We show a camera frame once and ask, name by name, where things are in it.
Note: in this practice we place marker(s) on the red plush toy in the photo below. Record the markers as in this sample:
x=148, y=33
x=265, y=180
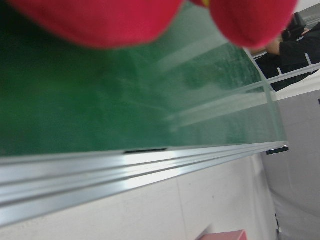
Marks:
x=100, y=22

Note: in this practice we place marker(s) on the pink plastic basket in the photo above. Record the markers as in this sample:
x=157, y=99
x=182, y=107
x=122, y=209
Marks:
x=225, y=235

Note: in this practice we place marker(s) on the green conveyor belt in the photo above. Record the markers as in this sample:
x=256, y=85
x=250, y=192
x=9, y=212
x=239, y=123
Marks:
x=62, y=100

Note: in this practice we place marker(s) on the grey backdrop cloth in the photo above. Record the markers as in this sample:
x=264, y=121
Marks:
x=300, y=175

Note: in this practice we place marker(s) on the person in black shirt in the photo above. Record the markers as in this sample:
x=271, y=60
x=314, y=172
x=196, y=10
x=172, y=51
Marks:
x=297, y=57

